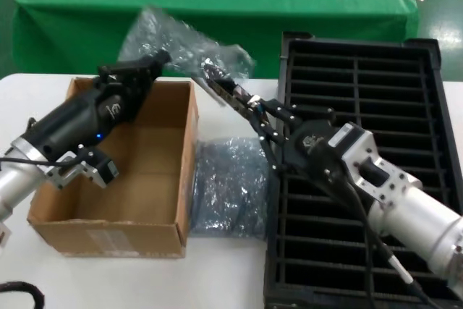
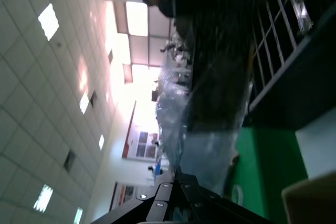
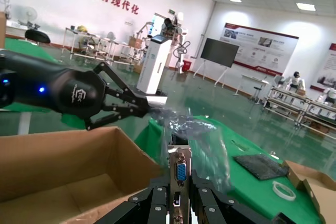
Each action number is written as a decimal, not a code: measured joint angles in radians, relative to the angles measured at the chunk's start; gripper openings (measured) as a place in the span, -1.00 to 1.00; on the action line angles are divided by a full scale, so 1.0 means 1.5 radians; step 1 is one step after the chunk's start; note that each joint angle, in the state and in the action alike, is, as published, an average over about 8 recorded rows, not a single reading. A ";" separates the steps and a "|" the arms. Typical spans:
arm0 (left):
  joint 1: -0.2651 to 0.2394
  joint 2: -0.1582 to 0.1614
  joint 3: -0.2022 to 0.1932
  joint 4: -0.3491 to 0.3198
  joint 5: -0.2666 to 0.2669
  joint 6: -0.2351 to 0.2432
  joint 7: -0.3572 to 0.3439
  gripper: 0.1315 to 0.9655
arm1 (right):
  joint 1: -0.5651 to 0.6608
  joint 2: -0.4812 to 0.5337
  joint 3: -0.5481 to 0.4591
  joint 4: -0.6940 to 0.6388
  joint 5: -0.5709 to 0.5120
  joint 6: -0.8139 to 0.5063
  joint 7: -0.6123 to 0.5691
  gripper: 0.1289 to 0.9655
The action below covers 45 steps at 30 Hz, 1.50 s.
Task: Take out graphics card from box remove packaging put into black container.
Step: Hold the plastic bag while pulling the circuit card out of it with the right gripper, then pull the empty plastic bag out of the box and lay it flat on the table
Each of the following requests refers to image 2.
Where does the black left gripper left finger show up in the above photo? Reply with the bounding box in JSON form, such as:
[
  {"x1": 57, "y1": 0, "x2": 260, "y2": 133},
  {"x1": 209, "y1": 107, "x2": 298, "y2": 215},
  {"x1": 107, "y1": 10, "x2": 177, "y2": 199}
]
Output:
[{"x1": 90, "y1": 180, "x2": 175, "y2": 224}]

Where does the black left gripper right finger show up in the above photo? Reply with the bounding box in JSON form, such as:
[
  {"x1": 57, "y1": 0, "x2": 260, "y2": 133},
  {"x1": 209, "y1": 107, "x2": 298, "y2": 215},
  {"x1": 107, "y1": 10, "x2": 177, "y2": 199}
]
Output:
[{"x1": 175, "y1": 173, "x2": 271, "y2": 224}]

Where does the translucent antistatic bag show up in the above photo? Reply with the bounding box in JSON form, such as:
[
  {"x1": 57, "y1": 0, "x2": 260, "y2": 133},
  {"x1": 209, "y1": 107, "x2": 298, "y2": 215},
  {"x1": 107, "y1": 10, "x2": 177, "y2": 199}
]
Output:
[{"x1": 154, "y1": 61, "x2": 253, "y2": 201}]

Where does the graphics card with silver bracket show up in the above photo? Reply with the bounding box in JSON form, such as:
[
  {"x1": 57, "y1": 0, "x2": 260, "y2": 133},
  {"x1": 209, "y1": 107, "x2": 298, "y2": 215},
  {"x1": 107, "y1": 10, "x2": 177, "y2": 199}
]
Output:
[
  {"x1": 187, "y1": 48, "x2": 251, "y2": 133},
  {"x1": 290, "y1": 0, "x2": 314, "y2": 35}
]

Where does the large open cardboard box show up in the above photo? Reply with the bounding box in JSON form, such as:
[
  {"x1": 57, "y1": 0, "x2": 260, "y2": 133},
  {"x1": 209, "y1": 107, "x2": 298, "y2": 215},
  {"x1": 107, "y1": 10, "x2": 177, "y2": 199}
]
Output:
[{"x1": 281, "y1": 173, "x2": 336, "y2": 224}]

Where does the black slotted container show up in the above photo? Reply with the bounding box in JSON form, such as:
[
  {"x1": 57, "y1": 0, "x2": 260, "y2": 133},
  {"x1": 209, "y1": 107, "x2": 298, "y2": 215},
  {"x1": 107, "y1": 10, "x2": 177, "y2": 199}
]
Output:
[{"x1": 241, "y1": 0, "x2": 336, "y2": 130}]

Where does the clear tape roll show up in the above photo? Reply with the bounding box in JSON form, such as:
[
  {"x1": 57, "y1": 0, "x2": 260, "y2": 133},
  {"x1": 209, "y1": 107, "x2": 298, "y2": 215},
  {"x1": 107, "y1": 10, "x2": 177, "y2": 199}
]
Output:
[{"x1": 231, "y1": 184, "x2": 245, "y2": 206}]

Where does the white black humanoid robot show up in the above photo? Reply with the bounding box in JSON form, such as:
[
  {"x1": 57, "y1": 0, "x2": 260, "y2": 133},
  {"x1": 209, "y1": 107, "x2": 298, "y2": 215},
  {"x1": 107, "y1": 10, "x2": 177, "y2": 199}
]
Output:
[
  {"x1": 148, "y1": 163, "x2": 164, "y2": 177},
  {"x1": 160, "y1": 39, "x2": 190, "y2": 51},
  {"x1": 174, "y1": 50, "x2": 190, "y2": 65}
]

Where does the green tablecloth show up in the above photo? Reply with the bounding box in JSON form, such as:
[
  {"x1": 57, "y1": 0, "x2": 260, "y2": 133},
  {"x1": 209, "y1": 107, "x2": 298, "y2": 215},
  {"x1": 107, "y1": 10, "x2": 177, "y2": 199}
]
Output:
[{"x1": 223, "y1": 126, "x2": 309, "y2": 224}]

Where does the dark background cabinet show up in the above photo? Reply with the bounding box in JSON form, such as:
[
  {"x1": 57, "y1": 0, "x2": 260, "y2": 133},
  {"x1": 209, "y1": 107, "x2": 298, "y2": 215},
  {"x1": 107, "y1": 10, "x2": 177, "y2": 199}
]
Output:
[{"x1": 151, "y1": 77, "x2": 165, "y2": 102}]

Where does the person in dark clothes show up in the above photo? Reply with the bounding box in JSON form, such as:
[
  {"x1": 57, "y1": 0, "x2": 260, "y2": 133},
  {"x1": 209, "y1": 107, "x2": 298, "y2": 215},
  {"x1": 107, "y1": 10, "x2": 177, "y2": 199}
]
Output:
[{"x1": 142, "y1": 0, "x2": 194, "y2": 20}]

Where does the white red wall poster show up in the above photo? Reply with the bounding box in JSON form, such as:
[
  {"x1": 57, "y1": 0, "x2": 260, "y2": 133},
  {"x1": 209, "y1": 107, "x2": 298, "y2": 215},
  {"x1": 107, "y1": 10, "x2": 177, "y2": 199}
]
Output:
[
  {"x1": 108, "y1": 180, "x2": 139, "y2": 212},
  {"x1": 121, "y1": 100, "x2": 160, "y2": 161}
]

